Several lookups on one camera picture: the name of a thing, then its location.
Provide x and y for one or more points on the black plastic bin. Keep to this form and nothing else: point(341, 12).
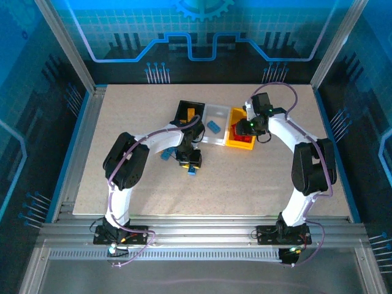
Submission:
point(183, 108)

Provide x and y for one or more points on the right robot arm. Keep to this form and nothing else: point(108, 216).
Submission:
point(312, 168)

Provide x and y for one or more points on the black electronics box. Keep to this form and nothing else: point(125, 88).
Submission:
point(288, 258)

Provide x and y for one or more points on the large red lego brick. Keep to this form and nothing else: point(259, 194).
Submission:
point(234, 130)
point(245, 139)

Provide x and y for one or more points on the yellow plastic bin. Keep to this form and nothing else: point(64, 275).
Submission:
point(237, 145)

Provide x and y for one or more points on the aluminium frame post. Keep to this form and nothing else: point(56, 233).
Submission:
point(337, 46)
point(71, 52)

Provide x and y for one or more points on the white plastic bin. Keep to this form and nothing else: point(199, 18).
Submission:
point(222, 122)

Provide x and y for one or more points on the yellow lego brick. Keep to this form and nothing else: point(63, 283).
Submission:
point(190, 114)
point(183, 121)

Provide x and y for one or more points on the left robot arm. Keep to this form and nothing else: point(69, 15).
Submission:
point(128, 159)

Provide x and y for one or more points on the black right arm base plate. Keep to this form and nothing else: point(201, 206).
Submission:
point(265, 235)

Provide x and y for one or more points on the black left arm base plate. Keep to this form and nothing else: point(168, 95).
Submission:
point(141, 239)

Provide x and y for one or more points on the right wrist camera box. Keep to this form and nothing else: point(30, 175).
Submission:
point(249, 111)

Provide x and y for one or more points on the aluminium side rail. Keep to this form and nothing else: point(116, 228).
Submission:
point(88, 122)

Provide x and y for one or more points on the blue lego brick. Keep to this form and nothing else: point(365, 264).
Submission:
point(192, 173)
point(165, 155)
point(172, 150)
point(213, 126)

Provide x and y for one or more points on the aluminium frame rail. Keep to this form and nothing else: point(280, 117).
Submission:
point(199, 228)

